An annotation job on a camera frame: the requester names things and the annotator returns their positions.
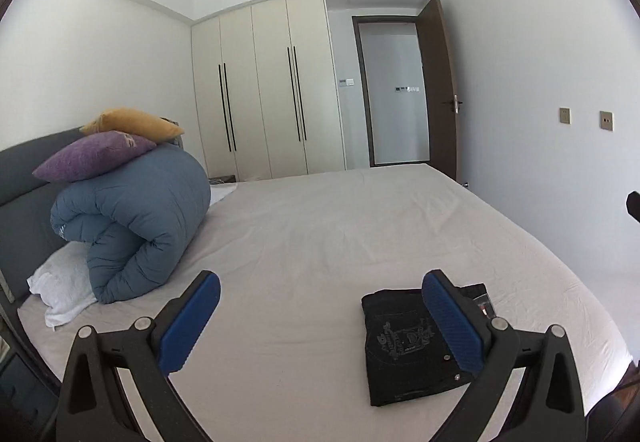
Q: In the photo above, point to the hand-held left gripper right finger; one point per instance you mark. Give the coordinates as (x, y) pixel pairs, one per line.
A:
(450, 327)

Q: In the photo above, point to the purple pillow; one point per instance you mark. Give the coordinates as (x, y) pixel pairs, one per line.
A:
(90, 155)

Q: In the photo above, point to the brown door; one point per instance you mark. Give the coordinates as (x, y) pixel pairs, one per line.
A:
(440, 72)

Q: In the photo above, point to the wall socket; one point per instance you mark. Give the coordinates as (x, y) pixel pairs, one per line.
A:
(607, 121)
(564, 116)

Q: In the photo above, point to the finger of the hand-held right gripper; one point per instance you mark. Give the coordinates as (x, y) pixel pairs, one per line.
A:
(635, 206)

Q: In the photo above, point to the cream wardrobe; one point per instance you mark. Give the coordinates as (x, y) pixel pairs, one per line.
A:
(265, 87)

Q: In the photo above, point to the blue rolled duvet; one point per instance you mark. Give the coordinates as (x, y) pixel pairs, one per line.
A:
(140, 212)

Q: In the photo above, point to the bed with white sheet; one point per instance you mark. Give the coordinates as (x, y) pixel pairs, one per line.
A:
(325, 232)

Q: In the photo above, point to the grey headboard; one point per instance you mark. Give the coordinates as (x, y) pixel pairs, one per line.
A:
(25, 172)

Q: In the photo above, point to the dark bedside table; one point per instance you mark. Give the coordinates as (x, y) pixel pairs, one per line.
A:
(220, 180)

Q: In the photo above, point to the black pants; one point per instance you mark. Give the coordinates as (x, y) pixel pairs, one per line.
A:
(400, 362)

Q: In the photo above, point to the white pillow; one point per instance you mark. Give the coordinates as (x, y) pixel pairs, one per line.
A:
(60, 282)

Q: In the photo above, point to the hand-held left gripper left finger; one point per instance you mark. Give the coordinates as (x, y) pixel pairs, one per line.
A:
(190, 322)

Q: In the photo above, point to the yellow pillow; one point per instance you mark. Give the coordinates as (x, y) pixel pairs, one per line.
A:
(130, 122)

